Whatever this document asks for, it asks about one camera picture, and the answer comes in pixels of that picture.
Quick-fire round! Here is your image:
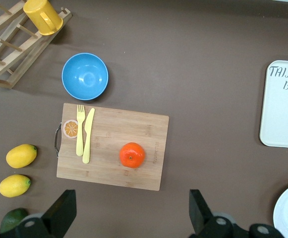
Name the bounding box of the bamboo cutting board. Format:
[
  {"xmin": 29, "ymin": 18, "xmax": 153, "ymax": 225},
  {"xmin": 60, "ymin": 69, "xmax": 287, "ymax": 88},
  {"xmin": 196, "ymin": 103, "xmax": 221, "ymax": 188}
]
[{"xmin": 54, "ymin": 103, "xmax": 170, "ymax": 191}]

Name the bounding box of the orange mandarin fruit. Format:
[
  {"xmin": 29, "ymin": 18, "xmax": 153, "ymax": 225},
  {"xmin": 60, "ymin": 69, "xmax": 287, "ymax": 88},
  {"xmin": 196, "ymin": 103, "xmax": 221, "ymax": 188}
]
[{"xmin": 119, "ymin": 142, "xmax": 146, "ymax": 169}]

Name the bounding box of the wooden peg drying rack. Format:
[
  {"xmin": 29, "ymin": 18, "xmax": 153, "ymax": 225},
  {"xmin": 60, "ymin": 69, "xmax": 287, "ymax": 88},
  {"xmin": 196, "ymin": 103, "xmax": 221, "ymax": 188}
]
[{"xmin": 0, "ymin": 0, "xmax": 73, "ymax": 89}]

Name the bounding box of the yellow plastic knife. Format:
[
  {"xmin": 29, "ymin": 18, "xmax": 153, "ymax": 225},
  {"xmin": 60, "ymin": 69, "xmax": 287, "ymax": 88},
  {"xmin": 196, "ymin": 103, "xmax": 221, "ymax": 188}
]
[{"xmin": 82, "ymin": 108, "xmax": 96, "ymax": 164}]

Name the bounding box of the yellow lemon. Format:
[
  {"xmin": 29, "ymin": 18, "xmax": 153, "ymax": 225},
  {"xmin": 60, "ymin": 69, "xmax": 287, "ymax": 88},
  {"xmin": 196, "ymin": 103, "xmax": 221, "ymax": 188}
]
[
  {"xmin": 0, "ymin": 174, "xmax": 32, "ymax": 198},
  {"xmin": 6, "ymin": 144, "xmax": 38, "ymax": 169}
]

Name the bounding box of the dark green avocado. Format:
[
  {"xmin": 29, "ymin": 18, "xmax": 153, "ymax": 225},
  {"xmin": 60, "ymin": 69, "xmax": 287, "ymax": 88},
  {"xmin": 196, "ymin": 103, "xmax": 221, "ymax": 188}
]
[{"xmin": 0, "ymin": 207, "xmax": 29, "ymax": 234}]

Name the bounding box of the yellow plastic mug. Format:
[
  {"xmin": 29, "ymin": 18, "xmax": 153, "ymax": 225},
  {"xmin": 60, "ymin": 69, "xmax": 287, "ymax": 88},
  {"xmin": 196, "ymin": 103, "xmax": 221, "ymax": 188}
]
[{"xmin": 23, "ymin": 0, "xmax": 64, "ymax": 36}]

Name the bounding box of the cream tray with bear print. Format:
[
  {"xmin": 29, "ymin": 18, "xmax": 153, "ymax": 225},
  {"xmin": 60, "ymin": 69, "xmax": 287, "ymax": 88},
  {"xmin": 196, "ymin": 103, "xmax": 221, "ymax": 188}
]
[{"xmin": 259, "ymin": 59, "xmax": 288, "ymax": 149}]

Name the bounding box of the orange slice coaster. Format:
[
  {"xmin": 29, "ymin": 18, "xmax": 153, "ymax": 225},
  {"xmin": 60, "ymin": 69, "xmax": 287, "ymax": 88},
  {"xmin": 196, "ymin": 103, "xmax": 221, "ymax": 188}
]
[{"xmin": 63, "ymin": 119, "xmax": 79, "ymax": 139}]

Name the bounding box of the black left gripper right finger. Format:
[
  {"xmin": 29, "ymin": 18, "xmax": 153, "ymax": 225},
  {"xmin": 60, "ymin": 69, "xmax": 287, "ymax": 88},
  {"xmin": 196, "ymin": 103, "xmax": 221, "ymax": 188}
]
[{"xmin": 188, "ymin": 189, "xmax": 249, "ymax": 238}]

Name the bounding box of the blue bowl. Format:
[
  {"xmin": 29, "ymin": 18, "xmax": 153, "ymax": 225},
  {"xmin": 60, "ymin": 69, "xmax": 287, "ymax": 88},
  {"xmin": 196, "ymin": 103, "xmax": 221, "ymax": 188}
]
[{"xmin": 61, "ymin": 52, "xmax": 109, "ymax": 101}]

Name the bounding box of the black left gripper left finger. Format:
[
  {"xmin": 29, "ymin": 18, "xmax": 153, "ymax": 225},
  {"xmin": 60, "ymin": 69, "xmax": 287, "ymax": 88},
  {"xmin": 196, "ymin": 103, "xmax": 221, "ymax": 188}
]
[{"xmin": 14, "ymin": 189, "xmax": 77, "ymax": 238}]

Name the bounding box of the yellow plastic fork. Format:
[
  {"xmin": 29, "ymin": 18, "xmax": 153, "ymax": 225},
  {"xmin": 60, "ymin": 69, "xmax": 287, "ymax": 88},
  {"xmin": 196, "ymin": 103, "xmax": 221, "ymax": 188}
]
[{"xmin": 75, "ymin": 104, "xmax": 86, "ymax": 157}]

